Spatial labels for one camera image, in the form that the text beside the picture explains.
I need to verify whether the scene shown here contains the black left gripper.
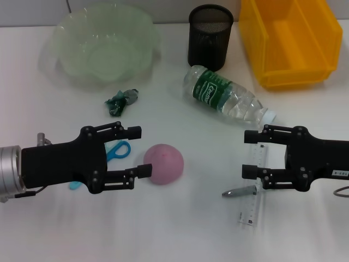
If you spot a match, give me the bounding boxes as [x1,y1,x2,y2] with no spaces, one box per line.
[21,121,153,195]

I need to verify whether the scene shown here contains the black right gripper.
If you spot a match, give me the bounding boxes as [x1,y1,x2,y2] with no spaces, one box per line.
[242,124,349,192]

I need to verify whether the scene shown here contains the pink peach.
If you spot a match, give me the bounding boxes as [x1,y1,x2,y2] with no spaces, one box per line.
[143,144,185,186]

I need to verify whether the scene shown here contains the green plastic wrapper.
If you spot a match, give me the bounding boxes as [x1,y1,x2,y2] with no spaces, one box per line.
[104,87,140,118]

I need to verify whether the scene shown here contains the clear green-label water bottle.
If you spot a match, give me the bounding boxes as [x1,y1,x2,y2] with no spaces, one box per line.
[182,64,278,128]

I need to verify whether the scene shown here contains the blue teal scissors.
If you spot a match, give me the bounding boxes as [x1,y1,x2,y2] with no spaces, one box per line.
[69,140,131,191]

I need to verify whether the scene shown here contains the grey white ballpoint pen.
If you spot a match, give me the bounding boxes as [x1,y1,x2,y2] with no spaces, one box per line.
[221,184,262,199]

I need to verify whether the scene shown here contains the transparent plastic ruler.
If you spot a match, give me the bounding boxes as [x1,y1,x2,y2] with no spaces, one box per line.
[237,143,270,227]

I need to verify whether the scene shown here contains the translucent green fruit plate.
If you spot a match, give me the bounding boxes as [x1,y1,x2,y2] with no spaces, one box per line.
[40,4,161,92]

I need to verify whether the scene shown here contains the black mesh pen cup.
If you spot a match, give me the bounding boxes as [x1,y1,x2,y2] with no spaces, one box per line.
[187,4,234,72]

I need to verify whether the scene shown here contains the yellow plastic bin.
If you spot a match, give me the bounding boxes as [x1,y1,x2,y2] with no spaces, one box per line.
[238,0,344,91]

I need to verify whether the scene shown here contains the left gripper cable with plug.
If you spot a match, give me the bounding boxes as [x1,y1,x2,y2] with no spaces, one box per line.
[15,133,52,199]

